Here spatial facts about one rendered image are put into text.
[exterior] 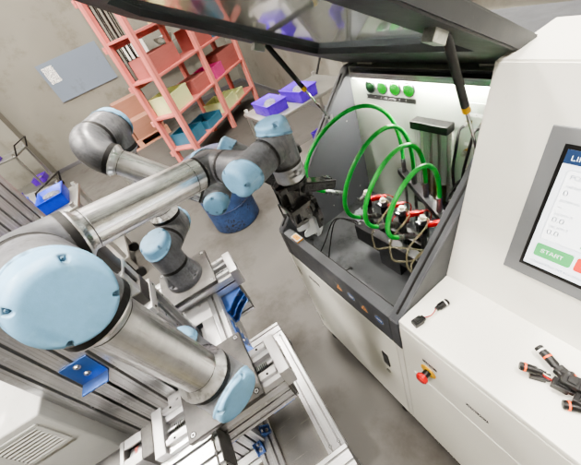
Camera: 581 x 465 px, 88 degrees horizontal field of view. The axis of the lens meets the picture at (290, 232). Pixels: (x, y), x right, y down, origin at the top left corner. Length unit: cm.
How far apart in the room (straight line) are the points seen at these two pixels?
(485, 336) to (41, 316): 92
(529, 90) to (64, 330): 86
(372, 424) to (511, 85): 160
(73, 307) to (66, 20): 797
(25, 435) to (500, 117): 135
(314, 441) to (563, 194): 139
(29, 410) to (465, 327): 115
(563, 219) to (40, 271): 89
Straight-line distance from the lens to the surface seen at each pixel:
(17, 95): 857
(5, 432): 113
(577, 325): 96
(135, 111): 758
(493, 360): 94
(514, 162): 83
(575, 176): 80
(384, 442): 188
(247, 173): 61
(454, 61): 73
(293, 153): 70
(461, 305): 101
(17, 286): 44
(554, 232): 85
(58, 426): 113
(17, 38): 843
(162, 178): 66
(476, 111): 110
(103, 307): 46
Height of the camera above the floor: 183
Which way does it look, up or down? 40 degrees down
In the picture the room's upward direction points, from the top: 24 degrees counter-clockwise
